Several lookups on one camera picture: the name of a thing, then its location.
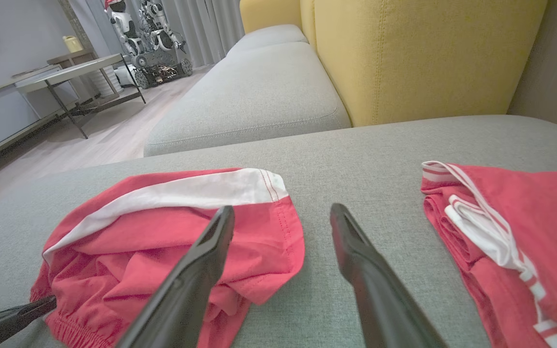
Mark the wooden cabinet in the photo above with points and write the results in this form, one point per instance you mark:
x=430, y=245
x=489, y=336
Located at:
x=73, y=58

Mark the yellow watering can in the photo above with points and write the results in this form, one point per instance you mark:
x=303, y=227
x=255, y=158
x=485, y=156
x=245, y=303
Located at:
x=73, y=44

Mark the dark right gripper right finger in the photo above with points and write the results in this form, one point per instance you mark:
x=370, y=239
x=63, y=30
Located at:
x=375, y=290

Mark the red jersey with white trim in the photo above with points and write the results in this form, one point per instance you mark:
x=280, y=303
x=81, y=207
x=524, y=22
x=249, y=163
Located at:
x=539, y=232

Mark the yellow sofa back cushion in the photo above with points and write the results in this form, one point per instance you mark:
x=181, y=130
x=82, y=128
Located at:
x=428, y=58
x=269, y=14

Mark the white wheeled robot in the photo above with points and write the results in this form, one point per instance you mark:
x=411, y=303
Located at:
x=211, y=24

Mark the grey sofa seat cushion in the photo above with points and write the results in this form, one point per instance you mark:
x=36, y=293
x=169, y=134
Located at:
x=254, y=96
x=269, y=36

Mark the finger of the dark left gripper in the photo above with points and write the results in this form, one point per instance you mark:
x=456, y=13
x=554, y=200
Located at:
x=7, y=321

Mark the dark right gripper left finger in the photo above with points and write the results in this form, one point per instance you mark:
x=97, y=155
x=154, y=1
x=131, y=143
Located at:
x=186, y=290

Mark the black tracked robot base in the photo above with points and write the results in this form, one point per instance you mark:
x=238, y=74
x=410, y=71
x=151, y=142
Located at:
x=162, y=67

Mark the white ribbed round basket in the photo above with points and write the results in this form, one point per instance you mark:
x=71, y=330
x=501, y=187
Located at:
x=109, y=79

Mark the white humanoid robot red cap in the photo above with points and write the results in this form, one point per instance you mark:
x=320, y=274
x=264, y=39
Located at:
x=124, y=29

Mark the grey side table black legs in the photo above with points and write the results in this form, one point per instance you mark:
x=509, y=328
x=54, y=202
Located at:
x=65, y=72

